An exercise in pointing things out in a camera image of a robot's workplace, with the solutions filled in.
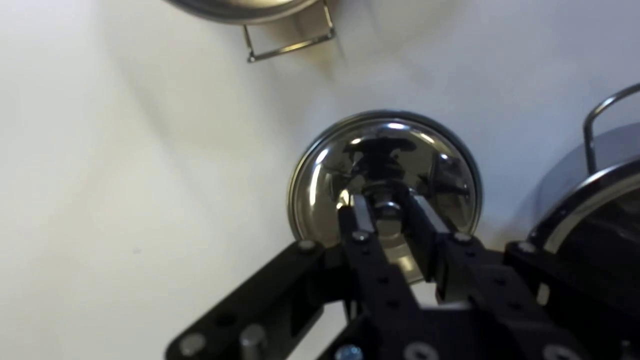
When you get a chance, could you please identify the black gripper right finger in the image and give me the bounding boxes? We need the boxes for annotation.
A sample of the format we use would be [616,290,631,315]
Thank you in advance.
[399,184,640,360]

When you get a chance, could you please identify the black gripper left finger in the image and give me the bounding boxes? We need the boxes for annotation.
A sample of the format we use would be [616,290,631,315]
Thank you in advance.
[165,190,416,360]

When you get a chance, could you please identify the round steel pot lid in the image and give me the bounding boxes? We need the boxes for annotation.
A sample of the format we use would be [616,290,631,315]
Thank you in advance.
[288,107,484,269]

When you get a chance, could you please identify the taller steel pot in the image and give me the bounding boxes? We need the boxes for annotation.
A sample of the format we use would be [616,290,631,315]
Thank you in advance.
[519,80,640,281]

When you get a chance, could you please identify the small steel pot wire handles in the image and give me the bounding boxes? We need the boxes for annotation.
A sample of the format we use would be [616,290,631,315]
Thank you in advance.
[163,0,339,66]

